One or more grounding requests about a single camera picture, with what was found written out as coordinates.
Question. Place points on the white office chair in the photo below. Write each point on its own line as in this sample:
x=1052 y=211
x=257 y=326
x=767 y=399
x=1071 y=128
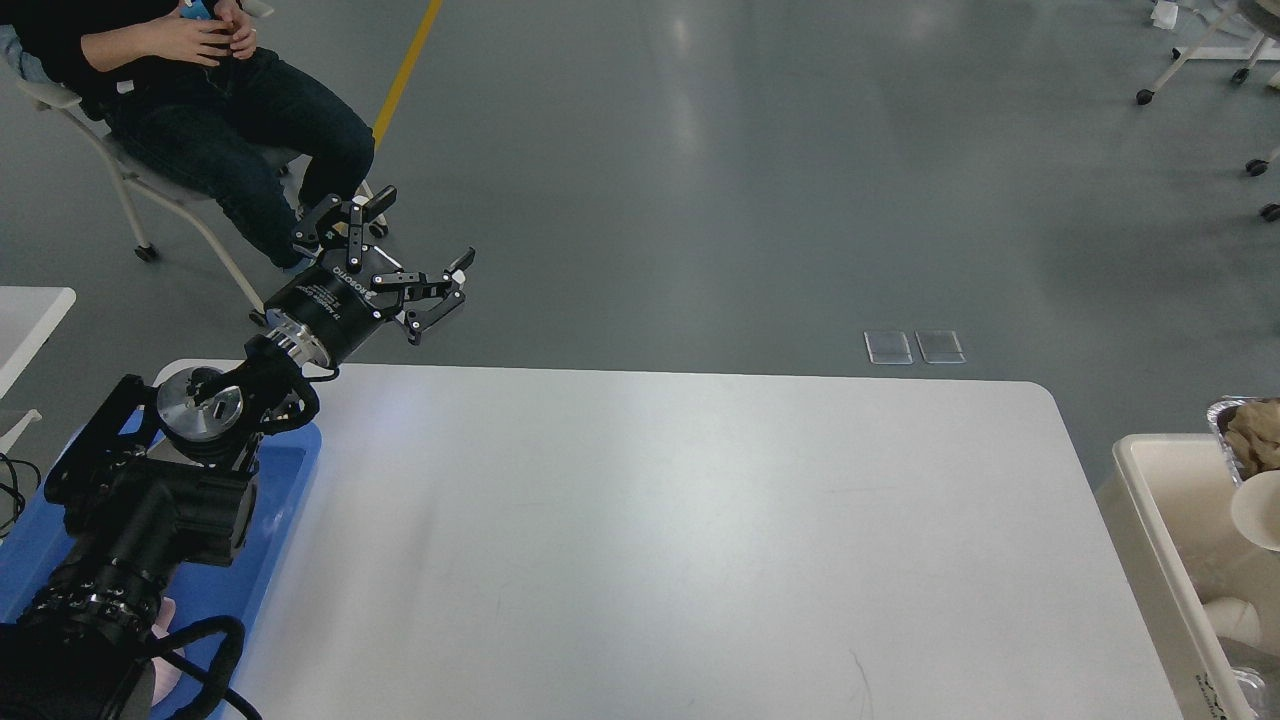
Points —
x=130 y=179

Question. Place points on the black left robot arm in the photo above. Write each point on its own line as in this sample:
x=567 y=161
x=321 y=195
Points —
x=214 y=411

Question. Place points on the clear floor plate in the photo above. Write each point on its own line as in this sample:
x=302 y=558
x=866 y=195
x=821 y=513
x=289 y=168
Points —
x=888 y=348
x=940 y=347

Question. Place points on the clear floor plate right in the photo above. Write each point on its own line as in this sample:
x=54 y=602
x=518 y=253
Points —
x=940 y=347

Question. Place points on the white side table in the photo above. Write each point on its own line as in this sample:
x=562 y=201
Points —
x=29 y=315

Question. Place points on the brown paper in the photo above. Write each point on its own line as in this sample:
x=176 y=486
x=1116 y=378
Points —
x=1253 y=436

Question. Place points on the clear floor plate left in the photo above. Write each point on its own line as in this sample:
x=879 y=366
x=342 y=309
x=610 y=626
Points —
x=888 y=348

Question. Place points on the aluminium foil tray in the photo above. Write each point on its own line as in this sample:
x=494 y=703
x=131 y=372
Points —
x=1218 y=415

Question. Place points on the blue plastic tray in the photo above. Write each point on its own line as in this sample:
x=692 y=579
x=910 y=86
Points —
x=280 y=500

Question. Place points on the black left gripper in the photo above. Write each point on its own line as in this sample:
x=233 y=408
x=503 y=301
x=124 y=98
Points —
x=331 y=309

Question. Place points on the white wheeled cart frame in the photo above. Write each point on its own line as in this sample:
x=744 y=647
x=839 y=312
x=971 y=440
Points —
x=1262 y=20

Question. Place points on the white paper cup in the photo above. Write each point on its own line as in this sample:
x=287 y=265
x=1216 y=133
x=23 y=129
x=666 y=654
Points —
x=1254 y=510

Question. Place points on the seated person in black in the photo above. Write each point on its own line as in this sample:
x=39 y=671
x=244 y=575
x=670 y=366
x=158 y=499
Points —
x=202 y=103

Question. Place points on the beige plastic bin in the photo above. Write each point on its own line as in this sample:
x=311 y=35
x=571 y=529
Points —
x=1207 y=594

